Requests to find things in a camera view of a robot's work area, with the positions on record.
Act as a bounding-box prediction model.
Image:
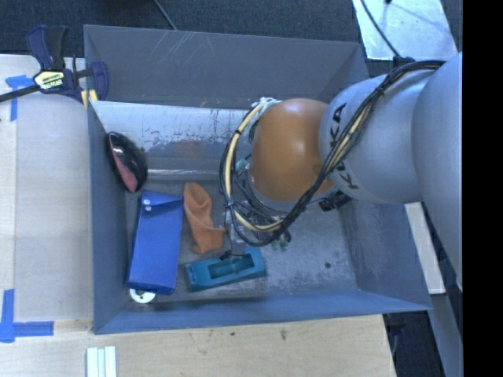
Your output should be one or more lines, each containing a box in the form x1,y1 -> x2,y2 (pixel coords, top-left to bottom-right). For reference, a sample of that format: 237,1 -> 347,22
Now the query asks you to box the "grey metal bin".
83,24 -> 434,335

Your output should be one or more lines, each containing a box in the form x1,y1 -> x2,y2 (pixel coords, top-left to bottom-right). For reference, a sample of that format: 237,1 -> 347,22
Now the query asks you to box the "white round ring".
129,287 -> 157,305

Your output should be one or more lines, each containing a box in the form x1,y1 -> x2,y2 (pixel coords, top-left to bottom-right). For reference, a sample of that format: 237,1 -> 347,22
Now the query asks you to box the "blue flat box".
125,189 -> 185,296

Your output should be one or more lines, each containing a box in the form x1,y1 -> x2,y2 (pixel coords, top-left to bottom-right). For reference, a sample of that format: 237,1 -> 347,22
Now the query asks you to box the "black and red oval object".
104,130 -> 149,194

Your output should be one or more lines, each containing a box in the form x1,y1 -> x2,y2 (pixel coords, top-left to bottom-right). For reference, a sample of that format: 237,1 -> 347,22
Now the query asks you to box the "teal block with recess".
184,246 -> 269,294

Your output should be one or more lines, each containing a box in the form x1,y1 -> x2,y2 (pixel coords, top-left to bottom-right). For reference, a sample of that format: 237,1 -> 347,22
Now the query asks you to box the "pale wood board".
13,91 -> 95,324

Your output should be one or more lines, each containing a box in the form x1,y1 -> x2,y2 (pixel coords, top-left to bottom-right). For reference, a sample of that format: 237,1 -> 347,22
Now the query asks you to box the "orange cloth bag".
182,181 -> 229,255

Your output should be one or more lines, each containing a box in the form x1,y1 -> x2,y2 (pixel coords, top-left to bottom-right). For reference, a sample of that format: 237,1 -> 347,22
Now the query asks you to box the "black cylinder on white bracket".
318,192 -> 353,213

